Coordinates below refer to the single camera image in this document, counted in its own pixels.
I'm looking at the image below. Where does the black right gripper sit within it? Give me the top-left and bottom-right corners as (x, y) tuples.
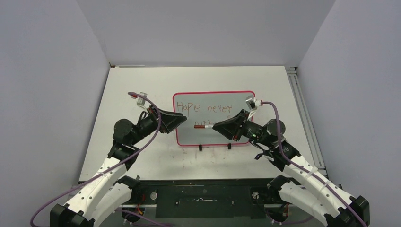
(213, 109), (273, 148)

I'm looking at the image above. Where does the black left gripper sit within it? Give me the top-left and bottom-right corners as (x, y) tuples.
(129, 104), (186, 146)

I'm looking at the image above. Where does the white whiteboard marker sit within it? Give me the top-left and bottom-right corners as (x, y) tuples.
(194, 125), (213, 129)

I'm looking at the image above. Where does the pink framed whiteboard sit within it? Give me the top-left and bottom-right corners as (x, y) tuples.
(173, 90), (255, 147)

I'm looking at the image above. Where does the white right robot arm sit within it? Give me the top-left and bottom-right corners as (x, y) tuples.
(212, 110), (370, 227)

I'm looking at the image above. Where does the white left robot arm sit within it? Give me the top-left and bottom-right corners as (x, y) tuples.
(50, 105), (187, 227)

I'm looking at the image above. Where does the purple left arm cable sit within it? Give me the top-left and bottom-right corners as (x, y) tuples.
(30, 92), (174, 227)

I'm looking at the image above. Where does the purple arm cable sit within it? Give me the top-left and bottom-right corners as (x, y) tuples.
(262, 101), (369, 227)
(30, 92), (174, 227)

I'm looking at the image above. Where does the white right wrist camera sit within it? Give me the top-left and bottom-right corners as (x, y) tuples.
(245, 96), (262, 120)

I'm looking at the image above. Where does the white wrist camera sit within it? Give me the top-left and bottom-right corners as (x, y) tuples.
(245, 96), (262, 120)
(136, 92), (147, 111)

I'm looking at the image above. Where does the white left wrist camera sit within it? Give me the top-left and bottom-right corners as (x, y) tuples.
(136, 92), (147, 111)

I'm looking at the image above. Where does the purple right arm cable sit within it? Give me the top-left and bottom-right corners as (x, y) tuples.
(262, 101), (369, 227)

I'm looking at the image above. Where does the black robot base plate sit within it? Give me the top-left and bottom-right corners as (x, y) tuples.
(123, 178), (288, 219)

